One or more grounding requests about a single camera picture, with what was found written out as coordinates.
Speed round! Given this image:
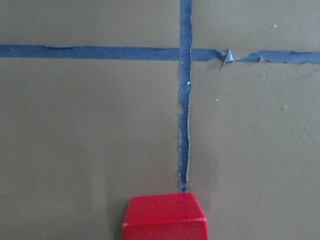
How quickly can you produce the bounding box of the near red cube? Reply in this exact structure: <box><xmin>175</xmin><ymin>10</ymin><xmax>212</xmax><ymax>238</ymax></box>
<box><xmin>121</xmin><ymin>193</ymin><xmax>208</xmax><ymax>240</ymax></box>

